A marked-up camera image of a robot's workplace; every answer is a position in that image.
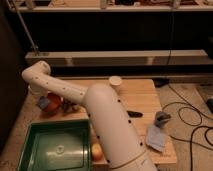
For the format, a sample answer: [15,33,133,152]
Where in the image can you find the red bowl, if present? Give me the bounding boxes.
[43,93,62,113]

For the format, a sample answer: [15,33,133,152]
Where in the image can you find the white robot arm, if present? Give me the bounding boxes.
[22,61,157,171]

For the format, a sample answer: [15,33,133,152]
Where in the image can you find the white cup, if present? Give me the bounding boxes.
[109,76,122,87]

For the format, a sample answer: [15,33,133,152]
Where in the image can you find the small black object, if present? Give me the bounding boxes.
[127,111,143,118]

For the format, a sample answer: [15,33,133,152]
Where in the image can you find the dark grape bunch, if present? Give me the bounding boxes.
[62,100,80,113]

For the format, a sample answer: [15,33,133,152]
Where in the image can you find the white shelf beam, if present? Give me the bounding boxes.
[25,50,213,67]

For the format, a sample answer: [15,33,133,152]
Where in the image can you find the grey blue toy figure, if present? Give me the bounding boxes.
[154,111,171,128]

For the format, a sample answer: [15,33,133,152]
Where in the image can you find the yellow apple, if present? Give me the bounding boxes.
[92,143,103,161]

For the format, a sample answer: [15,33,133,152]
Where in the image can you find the light blue cloth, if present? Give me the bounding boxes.
[145,124,166,152]

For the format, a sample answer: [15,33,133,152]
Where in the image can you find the green plastic tray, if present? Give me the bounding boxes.
[17,120,92,171]

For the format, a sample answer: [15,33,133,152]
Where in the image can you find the metal pole stand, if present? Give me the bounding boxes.
[9,0,44,55]

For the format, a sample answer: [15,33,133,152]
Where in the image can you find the black floor cables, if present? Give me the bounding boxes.
[162,84,213,171]

